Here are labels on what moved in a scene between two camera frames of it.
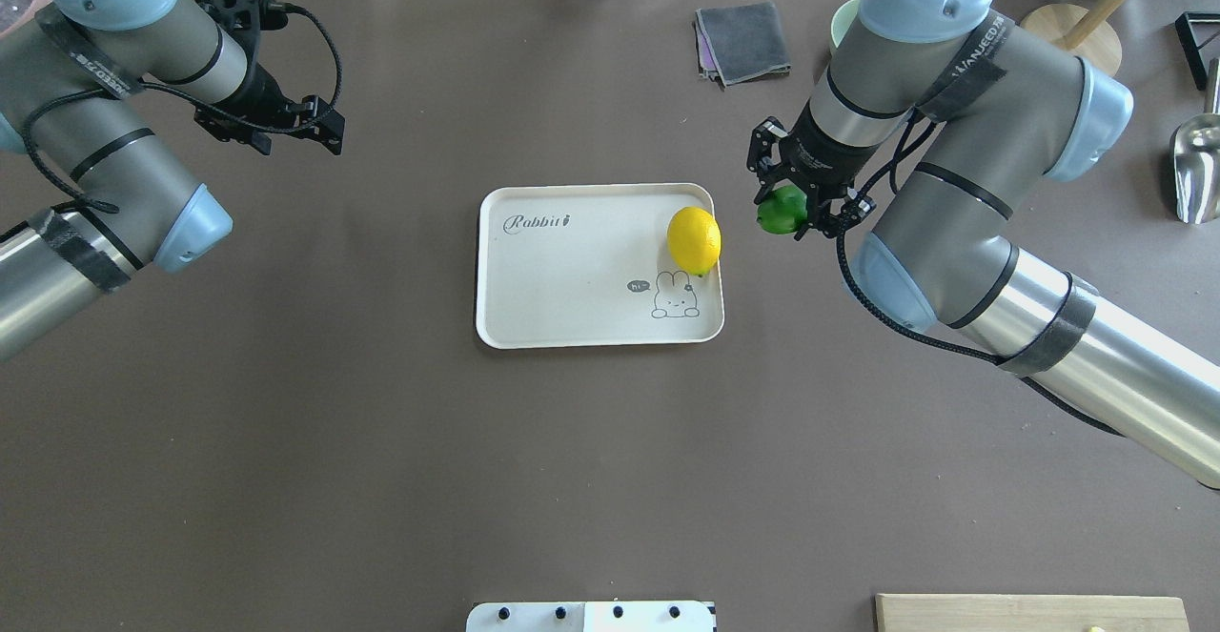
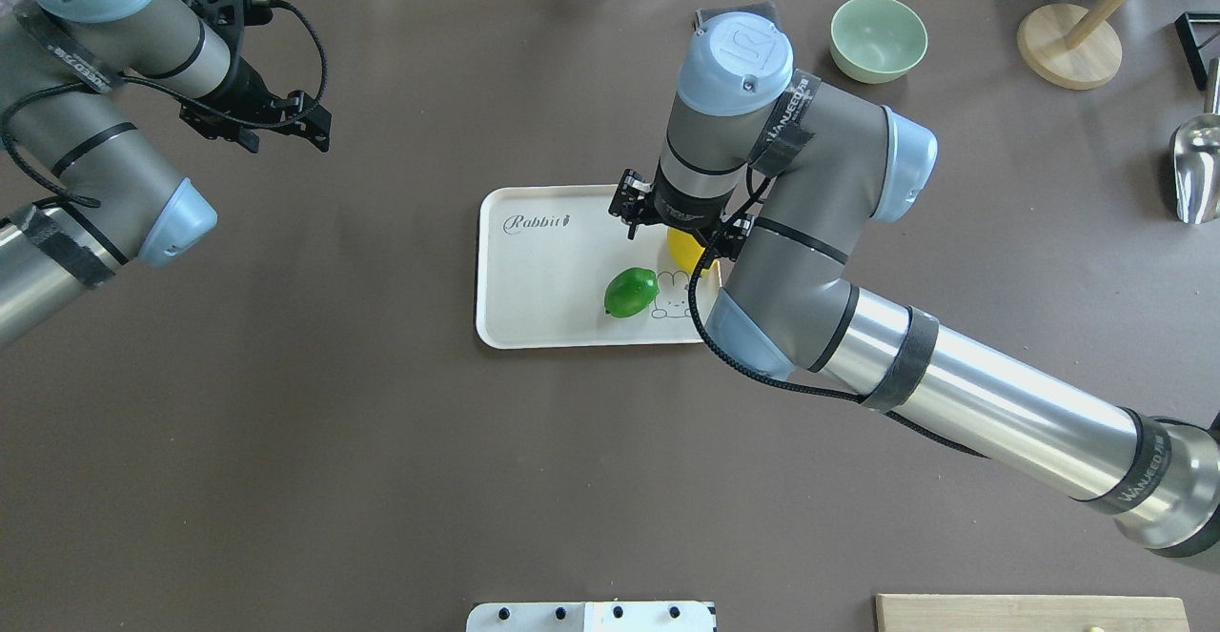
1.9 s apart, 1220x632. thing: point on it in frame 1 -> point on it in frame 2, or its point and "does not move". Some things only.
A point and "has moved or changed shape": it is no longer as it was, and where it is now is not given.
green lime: x=783 y=211 has moved or changed shape
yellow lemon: x=694 y=239 does not move
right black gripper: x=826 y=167 -> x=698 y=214
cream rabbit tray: x=589 y=265 does not move
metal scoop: x=1194 y=158 does not move
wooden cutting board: x=1025 y=613 does not move
